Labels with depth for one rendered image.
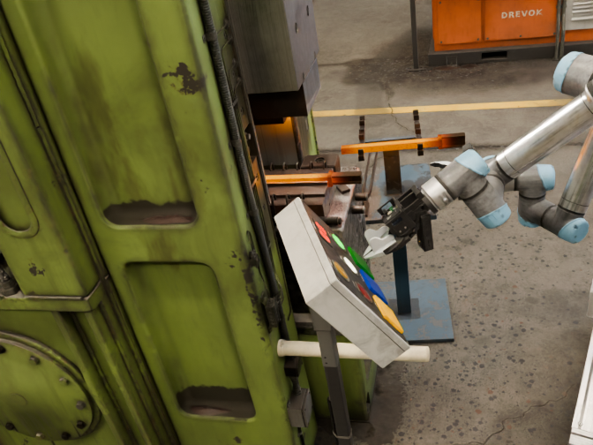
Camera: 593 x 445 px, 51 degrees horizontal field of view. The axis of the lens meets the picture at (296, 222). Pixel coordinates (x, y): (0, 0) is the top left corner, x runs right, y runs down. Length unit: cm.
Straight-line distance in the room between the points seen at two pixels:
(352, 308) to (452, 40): 438
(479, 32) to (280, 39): 397
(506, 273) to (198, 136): 198
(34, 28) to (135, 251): 61
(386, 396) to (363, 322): 128
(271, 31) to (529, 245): 206
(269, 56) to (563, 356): 174
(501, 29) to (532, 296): 296
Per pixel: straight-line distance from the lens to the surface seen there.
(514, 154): 161
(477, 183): 151
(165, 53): 142
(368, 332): 133
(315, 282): 125
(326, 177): 194
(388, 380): 261
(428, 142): 225
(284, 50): 161
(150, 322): 196
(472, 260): 318
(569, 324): 288
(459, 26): 546
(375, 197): 247
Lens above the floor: 196
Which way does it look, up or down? 33 degrees down
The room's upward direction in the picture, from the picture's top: 11 degrees counter-clockwise
